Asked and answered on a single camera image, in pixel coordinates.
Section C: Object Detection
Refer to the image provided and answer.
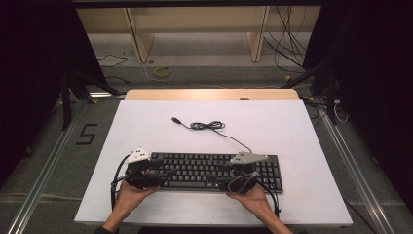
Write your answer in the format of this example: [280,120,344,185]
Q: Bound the thin black floor cable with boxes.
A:
[96,54,130,68]

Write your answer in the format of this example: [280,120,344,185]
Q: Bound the black keyboard cable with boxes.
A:
[170,116,253,154]

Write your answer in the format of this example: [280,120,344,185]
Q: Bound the person's left hand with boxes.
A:
[116,181,160,213]

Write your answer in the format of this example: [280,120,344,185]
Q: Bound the bundle of black cables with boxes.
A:
[262,6,308,74]

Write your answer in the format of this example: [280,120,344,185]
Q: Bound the black tripod stand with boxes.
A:
[281,58,339,126]
[59,69,121,131]

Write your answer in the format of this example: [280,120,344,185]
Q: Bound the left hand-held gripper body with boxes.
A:
[125,147,162,190]

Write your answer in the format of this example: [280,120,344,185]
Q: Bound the dark curtain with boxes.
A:
[303,0,413,206]
[0,0,108,189]

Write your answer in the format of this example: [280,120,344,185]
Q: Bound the metal floor rail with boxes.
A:
[6,100,87,234]
[316,103,395,234]

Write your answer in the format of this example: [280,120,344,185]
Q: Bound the person's right hand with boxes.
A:
[226,184,272,215]

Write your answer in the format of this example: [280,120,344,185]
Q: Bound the left hand-held gripper black cable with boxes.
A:
[110,152,132,211]

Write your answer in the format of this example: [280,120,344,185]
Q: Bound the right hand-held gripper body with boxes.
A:
[218,151,269,195]

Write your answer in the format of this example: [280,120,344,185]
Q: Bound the light wooden shelf unit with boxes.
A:
[76,6,322,63]

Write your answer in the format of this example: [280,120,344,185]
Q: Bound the black computer keyboard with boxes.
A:
[149,151,284,194]

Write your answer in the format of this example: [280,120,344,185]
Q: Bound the yellow tape roll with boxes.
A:
[154,66,172,78]

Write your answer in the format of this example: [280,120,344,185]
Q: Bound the white floor cable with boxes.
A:
[139,61,225,90]

